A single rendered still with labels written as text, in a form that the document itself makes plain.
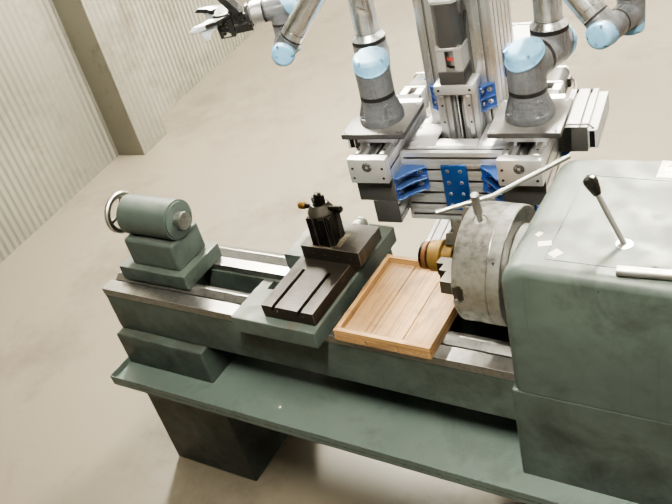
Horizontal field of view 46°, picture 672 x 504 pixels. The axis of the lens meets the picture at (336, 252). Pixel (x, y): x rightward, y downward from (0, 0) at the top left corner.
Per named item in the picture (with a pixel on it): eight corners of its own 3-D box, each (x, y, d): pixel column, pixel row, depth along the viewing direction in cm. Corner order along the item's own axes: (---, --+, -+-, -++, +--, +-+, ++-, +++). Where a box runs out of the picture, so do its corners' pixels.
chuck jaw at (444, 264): (480, 259, 202) (463, 286, 194) (482, 275, 205) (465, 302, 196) (440, 254, 208) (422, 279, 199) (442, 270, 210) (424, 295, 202)
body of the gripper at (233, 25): (219, 40, 263) (254, 32, 261) (210, 16, 258) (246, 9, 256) (221, 29, 269) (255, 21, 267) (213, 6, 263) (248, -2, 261)
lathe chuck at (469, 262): (534, 259, 222) (517, 177, 200) (499, 349, 205) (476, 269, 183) (503, 255, 226) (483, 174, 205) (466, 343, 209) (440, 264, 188)
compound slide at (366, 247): (376, 246, 241) (373, 233, 238) (361, 266, 234) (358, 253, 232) (319, 239, 251) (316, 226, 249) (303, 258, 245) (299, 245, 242)
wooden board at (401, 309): (479, 277, 235) (477, 266, 233) (431, 360, 212) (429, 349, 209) (389, 264, 250) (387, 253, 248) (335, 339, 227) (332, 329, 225)
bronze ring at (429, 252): (457, 232, 210) (426, 230, 215) (445, 253, 204) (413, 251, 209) (464, 260, 215) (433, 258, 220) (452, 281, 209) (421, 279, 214)
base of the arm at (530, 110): (511, 104, 254) (508, 75, 249) (559, 103, 248) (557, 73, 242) (500, 127, 244) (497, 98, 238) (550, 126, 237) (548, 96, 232)
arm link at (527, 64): (499, 92, 241) (494, 50, 233) (524, 73, 248) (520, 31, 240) (533, 97, 233) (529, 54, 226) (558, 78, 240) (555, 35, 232)
